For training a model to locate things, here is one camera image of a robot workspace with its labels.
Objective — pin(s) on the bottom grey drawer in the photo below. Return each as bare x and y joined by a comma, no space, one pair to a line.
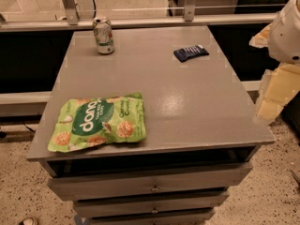
162,218

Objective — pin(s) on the grey drawer cabinet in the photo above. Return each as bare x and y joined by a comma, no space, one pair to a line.
197,113

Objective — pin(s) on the grey drawer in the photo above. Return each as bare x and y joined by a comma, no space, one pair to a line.
150,204
162,218
123,184

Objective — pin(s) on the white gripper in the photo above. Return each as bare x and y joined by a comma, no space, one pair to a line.
286,37

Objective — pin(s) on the white shoe tip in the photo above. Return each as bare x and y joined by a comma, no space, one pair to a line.
29,221

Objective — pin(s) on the metal window frame rail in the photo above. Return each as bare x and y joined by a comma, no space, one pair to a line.
142,23

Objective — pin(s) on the middle grey drawer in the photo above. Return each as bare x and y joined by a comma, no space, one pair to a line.
150,204

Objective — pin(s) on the dark blue snack packet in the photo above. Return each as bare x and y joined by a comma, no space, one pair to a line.
190,52

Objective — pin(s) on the green white 7up can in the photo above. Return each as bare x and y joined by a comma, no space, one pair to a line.
103,35

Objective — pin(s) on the top grey drawer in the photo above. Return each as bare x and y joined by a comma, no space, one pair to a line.
123,184

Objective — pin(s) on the green rice chip bag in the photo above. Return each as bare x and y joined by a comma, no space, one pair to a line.
89,122

